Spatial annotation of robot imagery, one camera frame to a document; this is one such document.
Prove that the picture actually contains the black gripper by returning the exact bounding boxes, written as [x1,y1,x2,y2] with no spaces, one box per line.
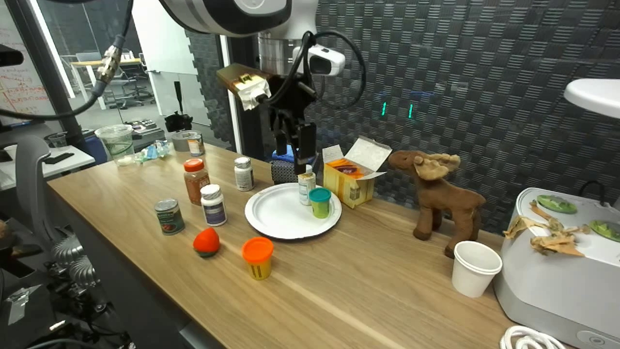
[265,73,320,176]

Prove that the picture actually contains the small white yellow-label bottle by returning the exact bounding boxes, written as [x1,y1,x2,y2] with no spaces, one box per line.
[296,162,318,207]

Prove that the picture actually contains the white plain-label pill bottle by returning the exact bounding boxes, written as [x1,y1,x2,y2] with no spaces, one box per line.
[233,154,256,191]

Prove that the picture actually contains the green tub with teal lid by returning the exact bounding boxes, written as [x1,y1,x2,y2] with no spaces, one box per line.
[308,185,333,220]

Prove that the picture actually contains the white blue-label pill bottle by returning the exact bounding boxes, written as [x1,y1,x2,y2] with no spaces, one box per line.
[198,182,229,228]

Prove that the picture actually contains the white round plate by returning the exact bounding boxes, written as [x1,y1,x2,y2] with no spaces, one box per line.
[242,180,345,242]

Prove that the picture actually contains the blue sponge cloth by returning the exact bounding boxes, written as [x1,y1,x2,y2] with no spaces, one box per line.
[269,145,300,164]

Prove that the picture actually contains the open yellow cardboard box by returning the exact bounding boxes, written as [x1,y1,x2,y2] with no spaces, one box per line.
[320,135,393,209]

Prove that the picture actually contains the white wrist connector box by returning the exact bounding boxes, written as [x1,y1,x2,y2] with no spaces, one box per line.
[306,42,349,77]

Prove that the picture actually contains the spice jar with orange lid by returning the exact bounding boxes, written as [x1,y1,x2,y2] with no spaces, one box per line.
[180,156,213,207]

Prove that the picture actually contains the black clamp stand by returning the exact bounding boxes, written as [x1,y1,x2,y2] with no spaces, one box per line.
[163,79,194,133]

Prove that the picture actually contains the red toy tomato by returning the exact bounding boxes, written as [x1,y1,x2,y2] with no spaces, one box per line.
[192,224,223,259]

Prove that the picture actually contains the green-label tin can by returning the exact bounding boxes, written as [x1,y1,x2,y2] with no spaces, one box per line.
[153,195,186,236]

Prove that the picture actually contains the clear plastic bottle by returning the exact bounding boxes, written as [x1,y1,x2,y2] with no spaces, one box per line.
[114,141,174,166]

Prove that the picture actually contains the brown plush moose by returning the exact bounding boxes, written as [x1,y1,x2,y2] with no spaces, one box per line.
[386,149,488,259]

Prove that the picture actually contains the translucent plastic container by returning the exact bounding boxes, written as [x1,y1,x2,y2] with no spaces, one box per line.
[95,121,136,160]

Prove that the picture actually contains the white paper cup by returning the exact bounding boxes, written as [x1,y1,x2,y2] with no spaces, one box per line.
[450,238,504,300]

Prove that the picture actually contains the white side desk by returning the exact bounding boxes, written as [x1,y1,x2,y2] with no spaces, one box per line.
[0,141,99,191]

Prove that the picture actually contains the grey and black machinery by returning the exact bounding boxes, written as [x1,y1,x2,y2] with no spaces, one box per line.
[0,230,138,349]

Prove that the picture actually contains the green round pod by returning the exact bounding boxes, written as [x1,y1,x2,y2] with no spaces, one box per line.
[587,218,620,244]
[535,191,579,215]

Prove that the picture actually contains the grey office chair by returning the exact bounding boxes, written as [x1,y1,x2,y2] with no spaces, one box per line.
[12,133,54,248]

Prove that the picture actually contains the dried brown leaves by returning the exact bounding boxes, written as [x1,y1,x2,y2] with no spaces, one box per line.
[502,199,589,257]

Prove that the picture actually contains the white and grey appliance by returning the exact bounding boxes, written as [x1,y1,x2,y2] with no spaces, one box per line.
[492,184,620,349]

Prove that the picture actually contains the black arm cable with connector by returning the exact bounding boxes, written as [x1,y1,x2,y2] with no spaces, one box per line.
[0,0,138,123]

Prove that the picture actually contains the white coiled cable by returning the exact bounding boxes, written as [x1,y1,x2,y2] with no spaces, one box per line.
[500,323,574,349]

